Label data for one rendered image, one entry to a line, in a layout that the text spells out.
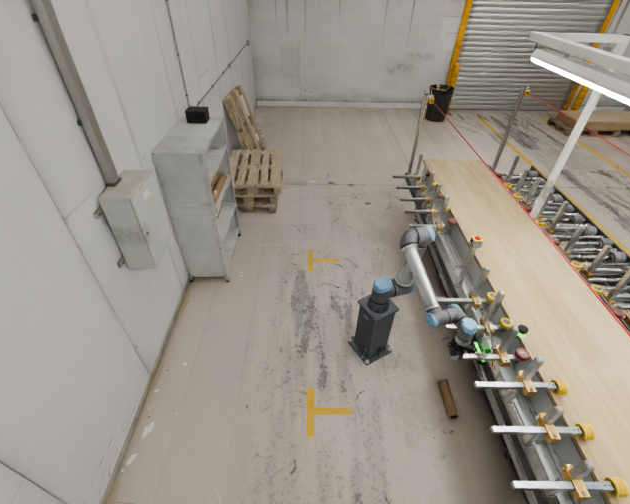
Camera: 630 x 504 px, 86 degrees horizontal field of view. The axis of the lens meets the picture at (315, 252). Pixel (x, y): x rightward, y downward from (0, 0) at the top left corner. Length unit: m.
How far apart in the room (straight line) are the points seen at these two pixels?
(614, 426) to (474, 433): 1.02
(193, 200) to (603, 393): 3.36
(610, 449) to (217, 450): 2.45
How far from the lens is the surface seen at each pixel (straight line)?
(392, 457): 3.03
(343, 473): 2.94
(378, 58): 9.44
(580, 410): 2.61
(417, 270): 2.29
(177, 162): 3.28
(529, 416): 2.78
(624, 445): 2.63
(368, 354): 3.29
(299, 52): 9.28
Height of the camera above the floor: 2.80
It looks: 40 degrees down
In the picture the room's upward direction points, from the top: 1 degrees clockwise
